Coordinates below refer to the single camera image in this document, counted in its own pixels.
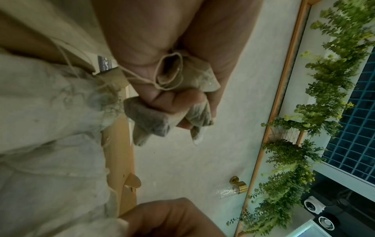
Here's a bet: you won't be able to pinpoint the rows of packed tea bags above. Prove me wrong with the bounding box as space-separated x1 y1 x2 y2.
0 47 130 237

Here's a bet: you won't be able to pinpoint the bunch of tea bags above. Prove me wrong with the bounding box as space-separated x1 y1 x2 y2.
123 49 222 146

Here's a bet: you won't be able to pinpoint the brass wall lamp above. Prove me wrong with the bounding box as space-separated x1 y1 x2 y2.
215 176 249 200

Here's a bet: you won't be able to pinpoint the brown paper box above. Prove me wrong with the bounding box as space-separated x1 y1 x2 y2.
99 69 143 218

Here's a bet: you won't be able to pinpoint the wooden framed lattice board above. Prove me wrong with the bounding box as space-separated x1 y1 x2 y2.
265 125 305 145

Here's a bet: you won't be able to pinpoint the person's left hand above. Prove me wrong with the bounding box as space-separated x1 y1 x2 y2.
91 0 264 130

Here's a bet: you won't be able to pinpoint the green fern plants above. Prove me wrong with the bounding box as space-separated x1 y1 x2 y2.
225 0 375 234

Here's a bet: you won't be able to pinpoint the person's right hand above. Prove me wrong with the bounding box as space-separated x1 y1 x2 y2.
118 197 228 237

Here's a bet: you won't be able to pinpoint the blue grid window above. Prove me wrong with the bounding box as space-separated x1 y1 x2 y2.
321 46 375 184

